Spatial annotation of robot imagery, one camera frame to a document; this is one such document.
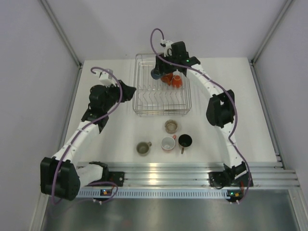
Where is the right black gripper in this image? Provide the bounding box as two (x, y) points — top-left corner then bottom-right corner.
(153, 53), (178, 77)

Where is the dark blue cup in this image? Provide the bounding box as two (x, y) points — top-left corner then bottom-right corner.
(150, 69), (162, 80)

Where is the orange cup black interior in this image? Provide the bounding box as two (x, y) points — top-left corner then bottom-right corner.
(161, 73), (173, 86)

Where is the small orange cup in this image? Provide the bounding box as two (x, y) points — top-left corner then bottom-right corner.
(171, 75), (183, 89)

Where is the pink cup white interior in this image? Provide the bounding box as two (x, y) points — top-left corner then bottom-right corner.
(161, 135), (177, 152)

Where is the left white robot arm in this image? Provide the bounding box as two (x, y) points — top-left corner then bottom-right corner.
(40, 80), (136, 201)

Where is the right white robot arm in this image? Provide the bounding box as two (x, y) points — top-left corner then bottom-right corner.
(151, 39), (248, 189)

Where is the beige speckled cup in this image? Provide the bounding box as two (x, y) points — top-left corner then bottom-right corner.
(164, 119), (179, 134)

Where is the grey-green cup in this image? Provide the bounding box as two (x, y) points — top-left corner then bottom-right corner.
(136, 141), (152, 156)

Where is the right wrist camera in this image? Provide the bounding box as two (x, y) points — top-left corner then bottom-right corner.
(160, 38), (174, 57)

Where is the metal wire dish rack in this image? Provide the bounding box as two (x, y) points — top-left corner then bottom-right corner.
(132, 53), (192, 116)

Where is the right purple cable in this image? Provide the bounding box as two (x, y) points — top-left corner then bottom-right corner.
(150, 28), (252, 204)

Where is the purple cable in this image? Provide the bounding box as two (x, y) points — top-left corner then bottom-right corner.
(150, 28), (252, 204)
(50, 66), (125, 205)

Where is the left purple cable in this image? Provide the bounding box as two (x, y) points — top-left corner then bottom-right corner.
(50, 66), (125, 205)

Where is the black cup brown handle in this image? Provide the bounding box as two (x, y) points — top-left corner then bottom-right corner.
(178, 134), (193, 154)

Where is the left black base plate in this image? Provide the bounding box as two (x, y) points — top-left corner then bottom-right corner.
(103, 171), (125, 187)

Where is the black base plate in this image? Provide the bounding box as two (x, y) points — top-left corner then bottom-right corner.
(103, 171), (125, 187)
(208, 171), (248, 189)

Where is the slotted cable duct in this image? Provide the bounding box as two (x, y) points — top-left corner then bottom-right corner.
(77, 188), (231, 199)

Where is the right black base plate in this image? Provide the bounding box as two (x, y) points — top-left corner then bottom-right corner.
(208, 171), (248, 189)

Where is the aluminium rail frame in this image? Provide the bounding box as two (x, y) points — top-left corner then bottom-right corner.
(39, 161), (300, 191)

